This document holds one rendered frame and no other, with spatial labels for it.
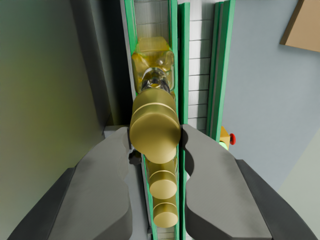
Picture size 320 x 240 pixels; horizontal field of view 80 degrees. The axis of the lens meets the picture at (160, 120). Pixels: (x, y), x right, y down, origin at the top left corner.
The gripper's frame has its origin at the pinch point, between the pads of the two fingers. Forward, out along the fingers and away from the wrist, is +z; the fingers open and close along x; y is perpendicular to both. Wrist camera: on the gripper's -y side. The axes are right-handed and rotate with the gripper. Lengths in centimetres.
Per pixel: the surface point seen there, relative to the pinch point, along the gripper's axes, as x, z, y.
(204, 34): 11.2, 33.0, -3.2
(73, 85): -11.5, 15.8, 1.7
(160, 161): 0.4, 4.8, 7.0
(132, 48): -3.5, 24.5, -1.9
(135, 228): -9, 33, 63
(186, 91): 6.4, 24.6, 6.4
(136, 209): -8, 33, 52
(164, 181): 0.8, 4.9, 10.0
